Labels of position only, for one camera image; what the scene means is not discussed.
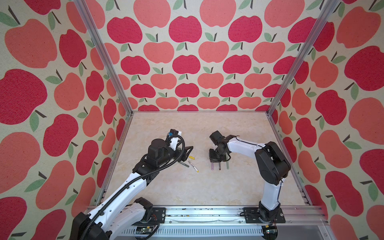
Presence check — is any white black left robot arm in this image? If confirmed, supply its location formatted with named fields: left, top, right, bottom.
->
left=70, top=135, right=193, bottom=240

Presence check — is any aluminium corner post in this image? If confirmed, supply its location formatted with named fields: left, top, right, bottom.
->
left=74, top=0, right=134, bottom=118
left=267, top=0, right=341, bottom=117

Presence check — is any aluminium right rear corner post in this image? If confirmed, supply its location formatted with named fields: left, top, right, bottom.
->
left=267, top=0, right=341, bottom=117

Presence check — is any black corrugated cable conduit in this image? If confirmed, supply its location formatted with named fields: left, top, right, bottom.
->
left=78, top=134, right=186, bottom=240

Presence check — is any aluminium front rail base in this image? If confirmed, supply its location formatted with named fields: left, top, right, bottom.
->
left=115, top=206, right=336, bottom=240

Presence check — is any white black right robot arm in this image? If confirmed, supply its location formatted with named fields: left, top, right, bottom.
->
left=209, top=131, right=291, bottom=223

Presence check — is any white pen yellow end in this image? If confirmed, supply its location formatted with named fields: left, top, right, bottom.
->
left=188, top=160, right=199, bottom=173

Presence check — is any aluminium left rear corner post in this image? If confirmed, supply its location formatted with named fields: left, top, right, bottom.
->
left=74, top=0, right=134, bottom=118

